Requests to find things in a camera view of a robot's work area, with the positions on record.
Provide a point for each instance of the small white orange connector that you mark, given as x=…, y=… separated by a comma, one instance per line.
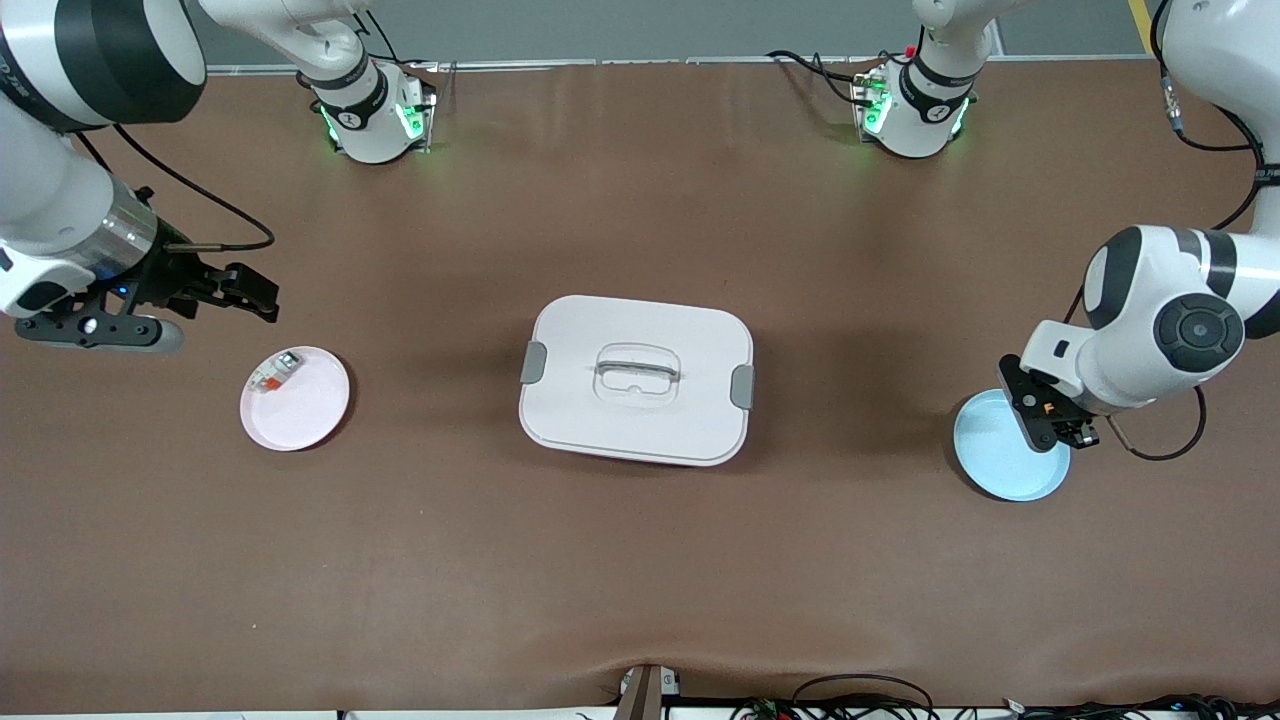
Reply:
x=275, y=372

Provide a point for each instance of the light blue round plate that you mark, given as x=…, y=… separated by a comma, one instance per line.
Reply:
x=990, y=450

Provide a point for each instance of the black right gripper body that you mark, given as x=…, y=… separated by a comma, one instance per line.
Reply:
x=172, y=279

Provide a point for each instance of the white lidded storage box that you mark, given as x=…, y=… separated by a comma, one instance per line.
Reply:
x=640, y=425

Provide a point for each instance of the brown metal camera post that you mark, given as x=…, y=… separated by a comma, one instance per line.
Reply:
x=645, y=695

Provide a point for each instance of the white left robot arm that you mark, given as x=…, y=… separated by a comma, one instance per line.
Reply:
x=1240, y=60

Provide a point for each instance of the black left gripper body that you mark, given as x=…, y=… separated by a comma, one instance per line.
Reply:
x=1078, y=433

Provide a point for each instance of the pink round plate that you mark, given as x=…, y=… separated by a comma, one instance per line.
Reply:
x=300, y=410

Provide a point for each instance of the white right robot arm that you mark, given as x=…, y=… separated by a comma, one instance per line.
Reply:
x=50, y=200

